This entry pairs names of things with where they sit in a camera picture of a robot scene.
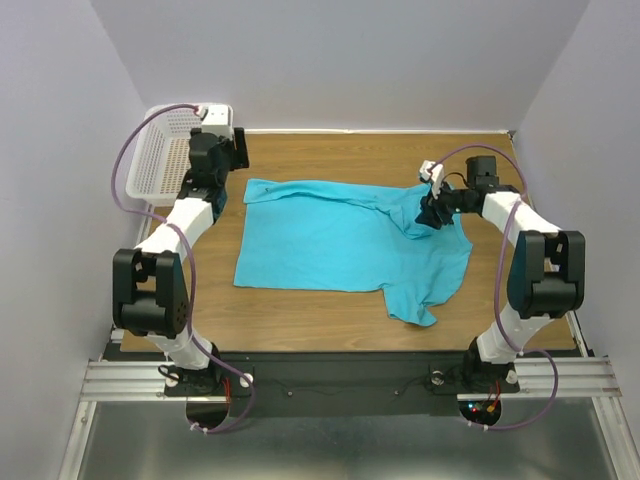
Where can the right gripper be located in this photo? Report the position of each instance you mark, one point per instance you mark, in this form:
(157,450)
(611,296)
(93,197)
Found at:
(432,208)

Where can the white plastic basket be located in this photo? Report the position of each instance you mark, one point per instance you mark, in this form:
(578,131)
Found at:
(160,159)

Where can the aluminium frame rail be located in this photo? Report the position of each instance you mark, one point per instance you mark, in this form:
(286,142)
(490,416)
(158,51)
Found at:
(127,428)

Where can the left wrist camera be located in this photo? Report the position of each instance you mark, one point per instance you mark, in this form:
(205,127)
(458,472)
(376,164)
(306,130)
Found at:
(216,119)

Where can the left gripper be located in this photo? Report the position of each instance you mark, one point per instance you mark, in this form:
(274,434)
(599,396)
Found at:
(240,148)

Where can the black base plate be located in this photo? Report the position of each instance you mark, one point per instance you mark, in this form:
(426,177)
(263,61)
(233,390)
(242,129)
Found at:
(333,384)

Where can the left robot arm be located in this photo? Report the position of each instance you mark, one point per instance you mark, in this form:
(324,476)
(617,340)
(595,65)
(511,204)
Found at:
(151,296)

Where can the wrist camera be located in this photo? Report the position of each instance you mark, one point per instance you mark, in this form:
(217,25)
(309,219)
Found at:
(432,173)
(216,119)

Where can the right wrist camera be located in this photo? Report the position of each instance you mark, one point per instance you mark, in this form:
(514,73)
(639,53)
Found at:
(432,173)

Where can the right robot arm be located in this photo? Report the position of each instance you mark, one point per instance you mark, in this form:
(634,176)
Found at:
(544,280)

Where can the turquoise t shirt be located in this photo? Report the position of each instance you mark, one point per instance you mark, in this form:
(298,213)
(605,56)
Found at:
(329,236)

